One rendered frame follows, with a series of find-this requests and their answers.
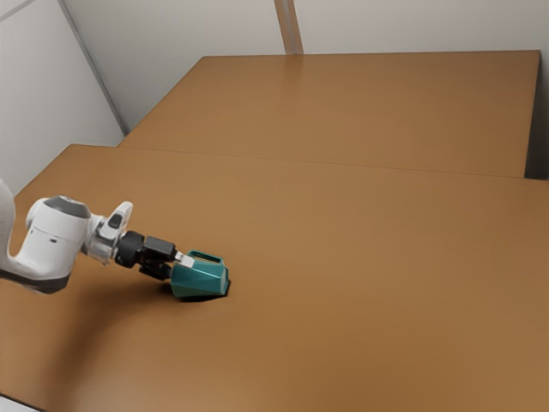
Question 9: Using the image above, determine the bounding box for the teal faceted mug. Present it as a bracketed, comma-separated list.
[168, 250, 231, 299]

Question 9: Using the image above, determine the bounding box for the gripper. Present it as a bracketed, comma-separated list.
[114, 230, 196, 282]

